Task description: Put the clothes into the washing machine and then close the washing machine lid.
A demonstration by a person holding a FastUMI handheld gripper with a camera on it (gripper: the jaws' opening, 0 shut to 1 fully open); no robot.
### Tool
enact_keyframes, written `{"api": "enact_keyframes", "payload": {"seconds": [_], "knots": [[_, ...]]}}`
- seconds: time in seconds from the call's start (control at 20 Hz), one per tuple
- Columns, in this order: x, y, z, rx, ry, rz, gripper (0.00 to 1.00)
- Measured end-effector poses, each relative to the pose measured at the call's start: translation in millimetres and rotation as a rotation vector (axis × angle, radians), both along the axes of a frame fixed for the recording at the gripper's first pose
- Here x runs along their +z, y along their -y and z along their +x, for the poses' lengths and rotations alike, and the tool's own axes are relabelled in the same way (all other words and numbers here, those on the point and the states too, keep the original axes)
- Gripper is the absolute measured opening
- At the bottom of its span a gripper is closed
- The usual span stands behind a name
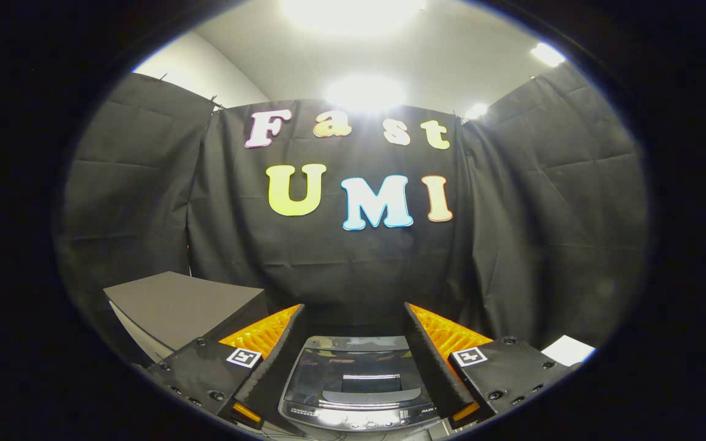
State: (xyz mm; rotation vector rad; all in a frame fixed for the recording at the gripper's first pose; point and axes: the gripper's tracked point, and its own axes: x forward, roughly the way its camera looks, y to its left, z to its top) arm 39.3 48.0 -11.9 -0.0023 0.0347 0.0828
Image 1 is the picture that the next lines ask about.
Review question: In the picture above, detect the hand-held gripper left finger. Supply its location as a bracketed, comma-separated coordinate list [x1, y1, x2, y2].
[145, 303, 306, 429]

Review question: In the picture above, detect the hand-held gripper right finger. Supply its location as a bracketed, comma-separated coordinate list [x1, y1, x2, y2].
[403, 302, 568, 426]

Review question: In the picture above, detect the grey washing machine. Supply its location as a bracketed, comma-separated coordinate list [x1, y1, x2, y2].
[278, 334, 452, 439]

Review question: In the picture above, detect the grey box stand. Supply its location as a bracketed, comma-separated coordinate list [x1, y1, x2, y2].
[103, 271, 270, 363]

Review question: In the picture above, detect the white paper sheet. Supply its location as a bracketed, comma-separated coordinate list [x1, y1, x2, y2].
[541, 335, 597, 367]

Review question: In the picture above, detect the black backdrop cloth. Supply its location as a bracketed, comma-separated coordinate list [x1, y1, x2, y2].
[53, 61, 651, 368]

